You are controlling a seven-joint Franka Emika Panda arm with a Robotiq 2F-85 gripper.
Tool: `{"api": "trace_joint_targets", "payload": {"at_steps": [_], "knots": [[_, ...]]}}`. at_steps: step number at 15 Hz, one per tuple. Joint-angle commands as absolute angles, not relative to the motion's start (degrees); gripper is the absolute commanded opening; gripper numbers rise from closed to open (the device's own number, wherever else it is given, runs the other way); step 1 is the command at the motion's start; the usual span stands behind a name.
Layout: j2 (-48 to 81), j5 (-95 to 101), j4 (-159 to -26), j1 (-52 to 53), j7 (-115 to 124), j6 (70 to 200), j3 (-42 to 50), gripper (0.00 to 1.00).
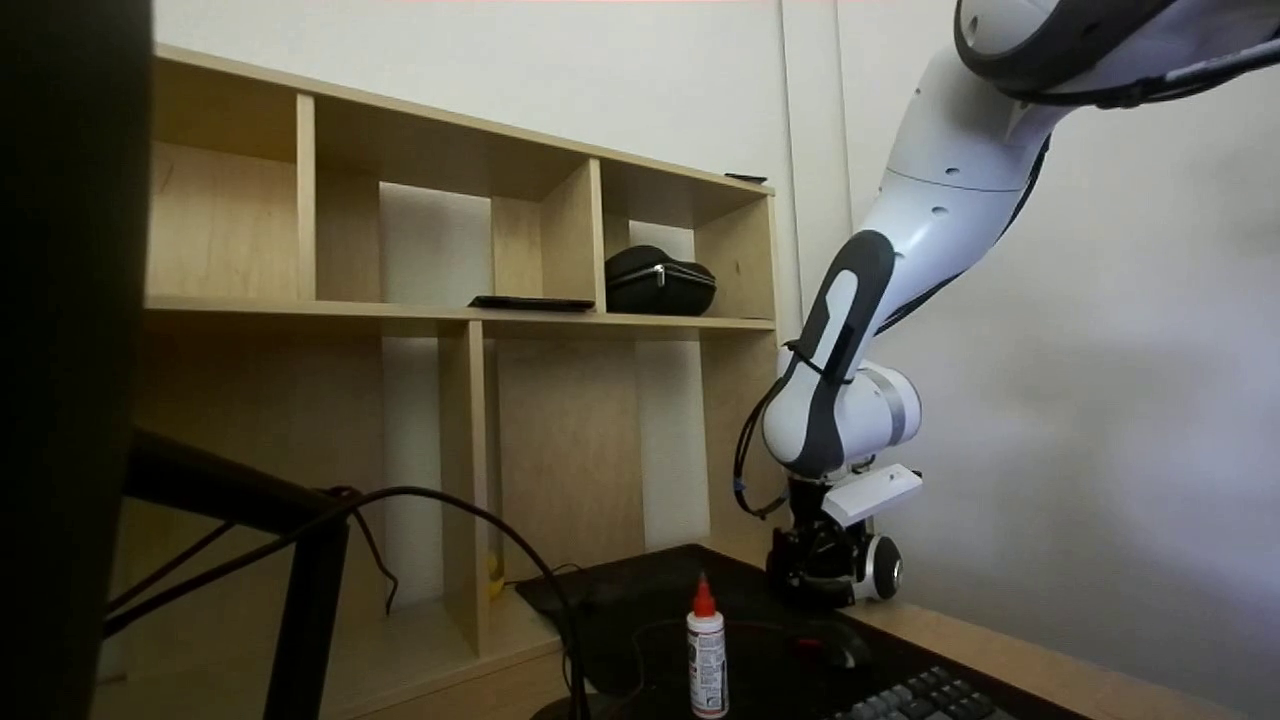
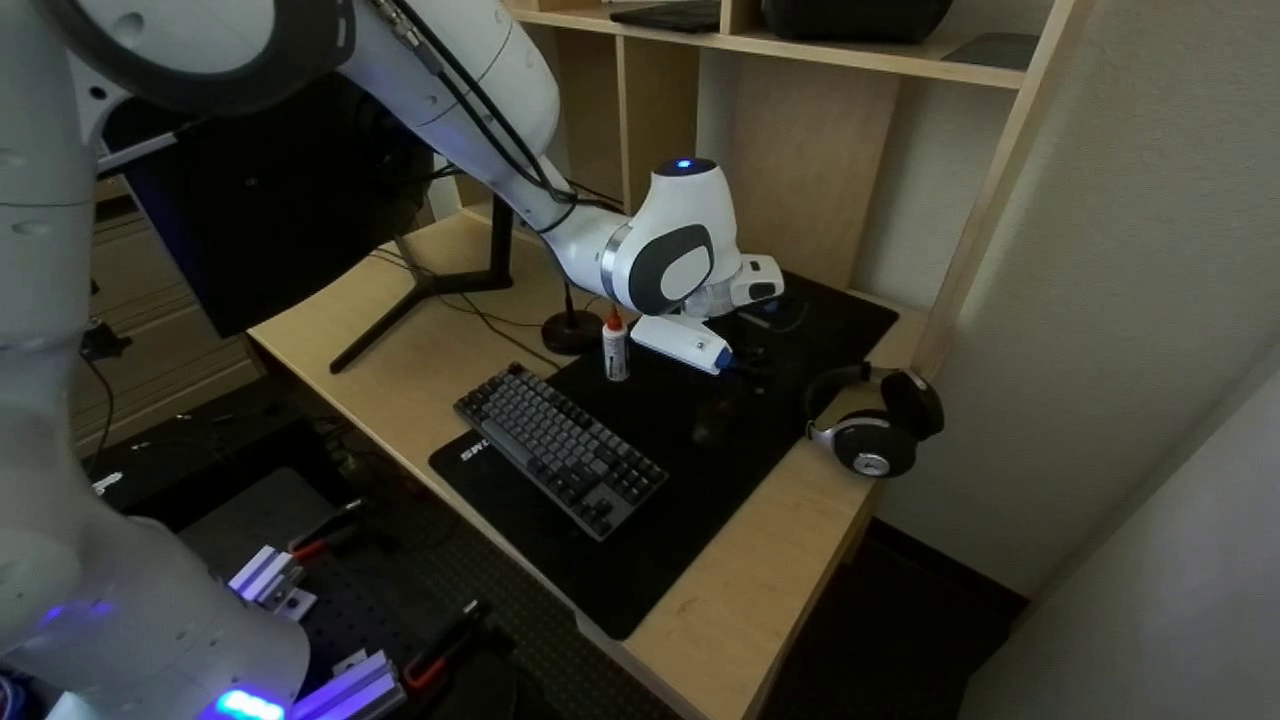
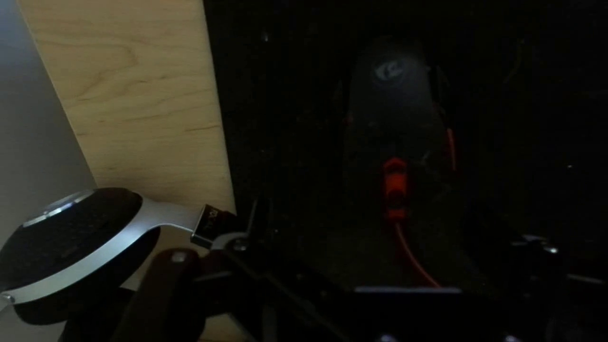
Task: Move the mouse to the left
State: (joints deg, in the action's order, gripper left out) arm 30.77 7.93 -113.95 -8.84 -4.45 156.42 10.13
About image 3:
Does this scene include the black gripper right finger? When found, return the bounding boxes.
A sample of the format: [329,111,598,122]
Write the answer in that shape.
[465,234,608,342]

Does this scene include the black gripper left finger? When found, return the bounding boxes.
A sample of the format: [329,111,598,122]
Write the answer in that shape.
[112,246,346,342]

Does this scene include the black mouse with red wheel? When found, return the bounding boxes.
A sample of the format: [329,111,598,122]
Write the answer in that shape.
[342,37,460,223]

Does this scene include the black and silver headphones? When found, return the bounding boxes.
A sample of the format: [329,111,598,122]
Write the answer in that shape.
[0,187,256,327]

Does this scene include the black desk mat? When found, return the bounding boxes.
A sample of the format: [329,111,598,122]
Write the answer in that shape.
[201,0,608,303]

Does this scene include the red mouse cable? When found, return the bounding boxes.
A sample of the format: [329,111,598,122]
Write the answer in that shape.
[391,217,446,291]

